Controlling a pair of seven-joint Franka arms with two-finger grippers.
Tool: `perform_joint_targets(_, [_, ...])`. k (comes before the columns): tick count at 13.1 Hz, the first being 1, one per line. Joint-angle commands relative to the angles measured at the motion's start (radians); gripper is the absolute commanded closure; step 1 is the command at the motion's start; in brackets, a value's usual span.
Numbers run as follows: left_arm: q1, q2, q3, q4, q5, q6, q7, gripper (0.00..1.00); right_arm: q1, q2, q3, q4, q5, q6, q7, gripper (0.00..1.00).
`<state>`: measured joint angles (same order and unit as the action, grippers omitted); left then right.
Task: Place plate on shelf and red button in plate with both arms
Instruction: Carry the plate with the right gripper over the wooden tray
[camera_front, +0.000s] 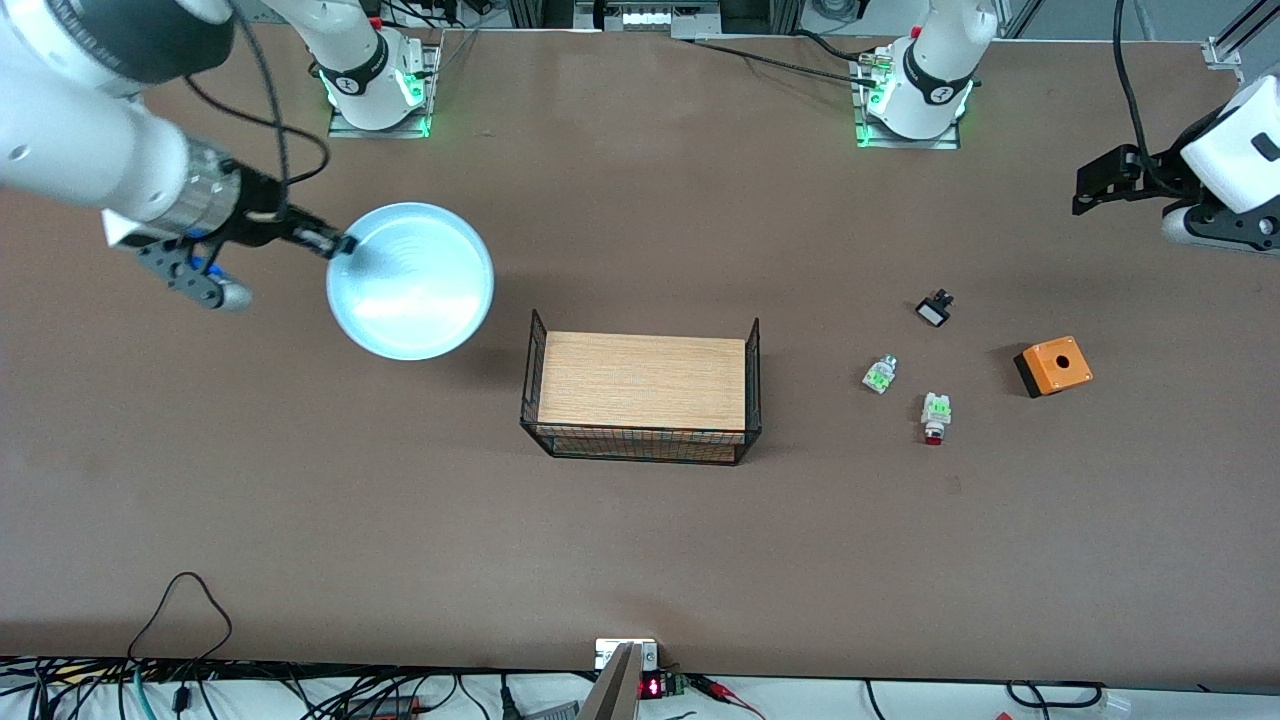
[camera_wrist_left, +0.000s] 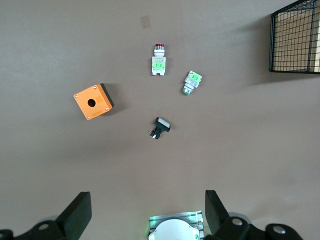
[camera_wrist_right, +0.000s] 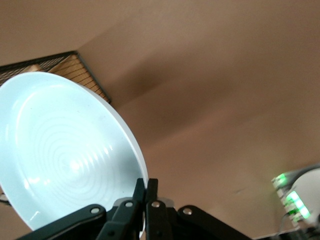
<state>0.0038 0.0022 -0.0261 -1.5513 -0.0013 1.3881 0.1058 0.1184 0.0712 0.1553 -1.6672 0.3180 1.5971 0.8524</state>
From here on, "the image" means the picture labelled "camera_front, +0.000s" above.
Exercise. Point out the red push button switch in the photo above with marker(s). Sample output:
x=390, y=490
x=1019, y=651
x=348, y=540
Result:
x=936, y=412

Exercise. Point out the aluminium frame structure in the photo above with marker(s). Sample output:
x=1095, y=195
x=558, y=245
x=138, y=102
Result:
x=650, y=15

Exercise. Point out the metal corner bracket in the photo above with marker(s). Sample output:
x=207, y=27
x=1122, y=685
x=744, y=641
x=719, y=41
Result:
x=1224, y=54

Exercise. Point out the light blue round plate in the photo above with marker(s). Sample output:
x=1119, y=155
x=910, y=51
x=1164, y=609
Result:
x=420, y=290

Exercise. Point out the green push button switch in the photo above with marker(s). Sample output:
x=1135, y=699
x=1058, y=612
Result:
x=879, y=376

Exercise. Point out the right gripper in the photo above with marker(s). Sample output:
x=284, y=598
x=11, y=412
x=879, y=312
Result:
x=257, y=213

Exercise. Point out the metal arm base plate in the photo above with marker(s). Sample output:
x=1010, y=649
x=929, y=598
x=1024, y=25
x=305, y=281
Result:
x=905, y=143
x=432, y=95

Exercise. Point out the grey camera mount pole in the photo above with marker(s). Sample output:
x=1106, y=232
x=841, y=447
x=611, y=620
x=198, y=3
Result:
x=612, y=695

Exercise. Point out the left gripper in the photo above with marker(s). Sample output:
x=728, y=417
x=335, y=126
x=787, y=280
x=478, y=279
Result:
x=1147, y=171

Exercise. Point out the silver camera mount plate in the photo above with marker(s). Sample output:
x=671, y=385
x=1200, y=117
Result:
x=612, y=650

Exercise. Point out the orange button enclosure box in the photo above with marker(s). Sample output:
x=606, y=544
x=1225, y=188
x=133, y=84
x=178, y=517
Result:
x=1056, y=366

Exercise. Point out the black push button white cap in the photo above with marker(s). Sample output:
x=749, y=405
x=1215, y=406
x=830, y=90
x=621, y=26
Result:
x=935, y=310

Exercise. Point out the red digit display module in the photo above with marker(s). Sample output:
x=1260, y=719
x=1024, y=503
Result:
x=655, y=686

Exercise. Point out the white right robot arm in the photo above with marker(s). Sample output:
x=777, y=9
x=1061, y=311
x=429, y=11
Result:
x=60, y=130

